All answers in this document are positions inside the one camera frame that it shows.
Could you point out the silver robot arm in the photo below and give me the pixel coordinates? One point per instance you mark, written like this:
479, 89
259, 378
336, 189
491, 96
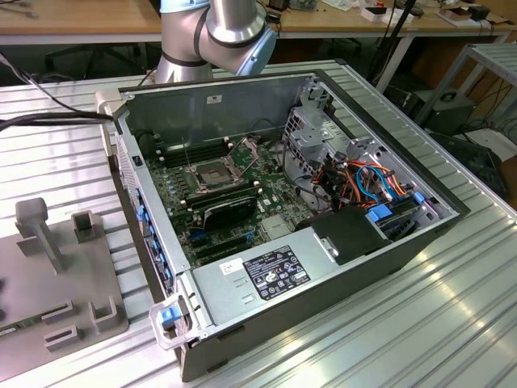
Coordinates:
226, 20

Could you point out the black RAM slot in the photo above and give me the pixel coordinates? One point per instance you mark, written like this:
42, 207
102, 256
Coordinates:
206, 150
206, 154
206, 142
206, 146
226, 195
226, 189

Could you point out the CPU socket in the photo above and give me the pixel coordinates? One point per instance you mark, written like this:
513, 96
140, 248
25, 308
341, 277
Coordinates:
212, 176

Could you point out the black expansion slot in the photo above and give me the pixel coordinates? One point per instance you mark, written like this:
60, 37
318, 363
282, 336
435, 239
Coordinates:
220, 242
224, 252

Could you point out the green motherboard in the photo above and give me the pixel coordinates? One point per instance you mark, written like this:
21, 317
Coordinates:
278, 190

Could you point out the silver chipset heatsink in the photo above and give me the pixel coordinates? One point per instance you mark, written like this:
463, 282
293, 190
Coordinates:
276, 226

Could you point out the metal drive cage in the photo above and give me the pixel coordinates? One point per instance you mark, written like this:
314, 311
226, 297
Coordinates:
311, 139

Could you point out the thin metal locking lever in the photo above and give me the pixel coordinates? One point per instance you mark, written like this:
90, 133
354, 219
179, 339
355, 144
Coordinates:
186, 153

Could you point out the black plastic cover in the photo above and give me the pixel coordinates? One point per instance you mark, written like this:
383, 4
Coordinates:
347, 234

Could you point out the grey power supply unit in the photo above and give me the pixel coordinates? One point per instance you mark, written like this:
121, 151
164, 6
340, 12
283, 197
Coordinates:
226, 295

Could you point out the blue disk carrier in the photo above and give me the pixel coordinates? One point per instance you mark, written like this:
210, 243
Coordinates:
381, 213

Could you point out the open PC case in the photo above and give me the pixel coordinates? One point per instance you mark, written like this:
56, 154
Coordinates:
323, 315

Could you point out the blue case latch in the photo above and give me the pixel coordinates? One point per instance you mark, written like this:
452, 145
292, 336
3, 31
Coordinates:
169, 317

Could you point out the wooden desk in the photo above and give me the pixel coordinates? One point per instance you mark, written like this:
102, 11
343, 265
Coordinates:
347, 22
81, 18

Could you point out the white box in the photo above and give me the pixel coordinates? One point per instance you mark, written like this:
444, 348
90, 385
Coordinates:
379, 14

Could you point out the dark case side panel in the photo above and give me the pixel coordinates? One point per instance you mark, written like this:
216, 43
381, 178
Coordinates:
476, 161

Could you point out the grey parts rack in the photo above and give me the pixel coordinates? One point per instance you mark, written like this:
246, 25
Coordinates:
48, 275

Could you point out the green circuit card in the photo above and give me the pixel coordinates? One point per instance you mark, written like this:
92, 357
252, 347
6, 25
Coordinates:
20, 325

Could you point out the metal shelf frame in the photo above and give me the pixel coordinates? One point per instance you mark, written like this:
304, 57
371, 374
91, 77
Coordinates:
493, 54

